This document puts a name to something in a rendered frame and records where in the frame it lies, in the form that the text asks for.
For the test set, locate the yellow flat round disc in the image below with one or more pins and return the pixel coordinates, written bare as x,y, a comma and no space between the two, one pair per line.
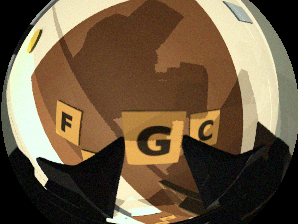
35,39

